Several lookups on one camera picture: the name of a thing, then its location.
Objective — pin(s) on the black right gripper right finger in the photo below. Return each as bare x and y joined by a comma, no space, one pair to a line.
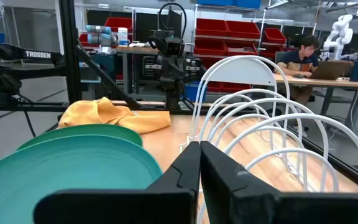
247,202

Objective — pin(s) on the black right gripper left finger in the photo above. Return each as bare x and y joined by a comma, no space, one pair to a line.
154,205

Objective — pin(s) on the teal plate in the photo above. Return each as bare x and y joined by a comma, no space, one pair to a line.
57,168

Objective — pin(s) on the dark green plate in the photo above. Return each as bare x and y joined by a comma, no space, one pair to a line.
82,130

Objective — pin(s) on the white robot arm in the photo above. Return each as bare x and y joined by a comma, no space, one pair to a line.
339,34

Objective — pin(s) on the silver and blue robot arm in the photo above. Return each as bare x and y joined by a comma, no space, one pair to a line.
99,36

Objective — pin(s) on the black Trossen-labelled robot arm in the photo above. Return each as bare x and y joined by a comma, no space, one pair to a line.
26,54

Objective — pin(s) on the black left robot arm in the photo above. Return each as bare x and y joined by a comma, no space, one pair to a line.
172,99

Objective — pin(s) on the blue storage bin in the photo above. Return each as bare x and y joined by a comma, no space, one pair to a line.
193,91

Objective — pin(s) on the wooden workbench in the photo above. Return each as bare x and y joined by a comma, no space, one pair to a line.
135,49

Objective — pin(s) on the red storage bin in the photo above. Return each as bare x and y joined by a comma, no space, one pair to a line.
274,35
211,26
242,28
228,87
241,49
118,23
210,47

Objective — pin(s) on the white bottle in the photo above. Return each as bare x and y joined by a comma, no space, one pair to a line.
123,37

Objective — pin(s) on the yellow cloth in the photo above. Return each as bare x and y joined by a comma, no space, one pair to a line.
104,115

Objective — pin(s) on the metal storage shelf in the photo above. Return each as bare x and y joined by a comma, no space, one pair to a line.
261,34

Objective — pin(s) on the person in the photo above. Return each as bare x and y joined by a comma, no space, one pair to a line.
300,59

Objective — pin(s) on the wooden desk with grey legs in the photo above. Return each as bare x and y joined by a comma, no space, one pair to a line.
322,83

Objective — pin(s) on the laptop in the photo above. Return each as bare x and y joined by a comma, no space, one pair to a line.
329,71

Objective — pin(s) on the dark blue bottle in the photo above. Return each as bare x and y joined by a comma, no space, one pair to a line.
357,70

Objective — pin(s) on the black aluminium frame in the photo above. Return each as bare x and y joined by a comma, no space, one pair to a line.
70,46

